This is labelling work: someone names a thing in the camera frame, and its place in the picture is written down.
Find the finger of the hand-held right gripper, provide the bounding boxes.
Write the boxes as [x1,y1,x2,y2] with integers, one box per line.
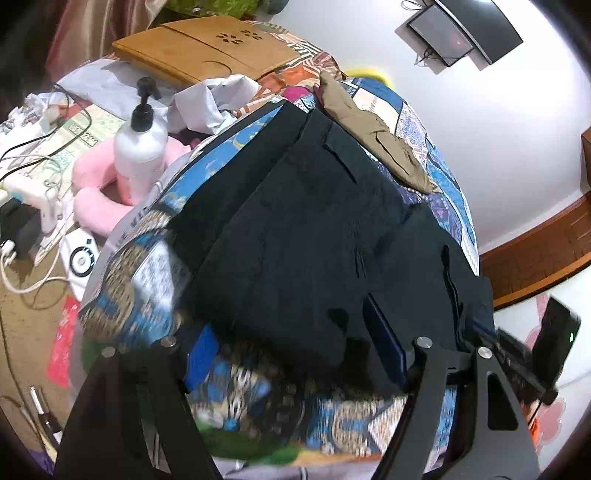
[466,316,509,357]

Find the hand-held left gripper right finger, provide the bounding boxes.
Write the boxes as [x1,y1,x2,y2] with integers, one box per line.
[361,294,542,480]

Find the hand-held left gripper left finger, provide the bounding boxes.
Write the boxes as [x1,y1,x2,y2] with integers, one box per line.
[54,324,223,480]

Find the black pants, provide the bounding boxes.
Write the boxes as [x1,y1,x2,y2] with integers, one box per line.
[173,99,498,394]

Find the khaki pants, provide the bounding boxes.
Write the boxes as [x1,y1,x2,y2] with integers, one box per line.
[318,71,447,195]

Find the white panel with pink decal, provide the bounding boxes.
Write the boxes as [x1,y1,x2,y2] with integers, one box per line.
[492,265,591,468]

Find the blue patchwork blanket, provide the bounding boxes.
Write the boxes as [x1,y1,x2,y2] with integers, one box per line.
[78,76,482,463]

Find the red plastic bag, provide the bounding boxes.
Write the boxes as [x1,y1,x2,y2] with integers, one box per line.
[46,294,82,389]

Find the white round device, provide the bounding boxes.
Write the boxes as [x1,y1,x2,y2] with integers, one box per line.
[59,228,101,297]

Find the metal pen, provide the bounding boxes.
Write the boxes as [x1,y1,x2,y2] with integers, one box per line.
[29,385,64,445]

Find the wooden wardrobe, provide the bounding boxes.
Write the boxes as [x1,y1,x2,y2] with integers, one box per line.
[580,131,591,191]

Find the pink plush pillow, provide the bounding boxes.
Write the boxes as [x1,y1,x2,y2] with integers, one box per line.
[71,137,193,239]

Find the white pump lotion bottle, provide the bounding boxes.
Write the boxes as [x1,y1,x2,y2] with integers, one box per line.
[113,77,170,204]

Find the black box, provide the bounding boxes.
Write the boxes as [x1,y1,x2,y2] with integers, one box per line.
[0,202,41,260]

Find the white power strip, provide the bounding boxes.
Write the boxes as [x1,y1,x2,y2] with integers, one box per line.
[0,178,66,223]

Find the green patterned mat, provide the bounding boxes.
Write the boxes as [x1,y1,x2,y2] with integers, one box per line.
[45,103,126,186]

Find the pale grey cloth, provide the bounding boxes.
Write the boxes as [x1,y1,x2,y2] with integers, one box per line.
[55,60,260,137]

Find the orange striped bedsheet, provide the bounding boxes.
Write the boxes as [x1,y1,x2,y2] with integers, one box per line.
[252,21,345,112]

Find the bamboo lap desk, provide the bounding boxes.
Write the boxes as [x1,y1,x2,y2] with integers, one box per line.
[112,17,301,89]

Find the striped pink gold curtain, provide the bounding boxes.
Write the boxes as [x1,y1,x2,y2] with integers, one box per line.
[46,0,158,71]

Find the green patterned storage basket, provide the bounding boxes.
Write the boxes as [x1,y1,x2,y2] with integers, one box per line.
[164,0,265,17]

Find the white cable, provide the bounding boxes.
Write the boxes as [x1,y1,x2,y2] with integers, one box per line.
[0,240,71,296]

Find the black power cable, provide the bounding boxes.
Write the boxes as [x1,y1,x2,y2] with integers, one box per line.
[0,82,94,186]

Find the small black wall monitor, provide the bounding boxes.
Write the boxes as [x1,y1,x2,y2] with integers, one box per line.
[406,4,474,68]

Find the large black wall television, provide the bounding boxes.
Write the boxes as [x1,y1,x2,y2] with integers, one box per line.
[431,0,525,66]

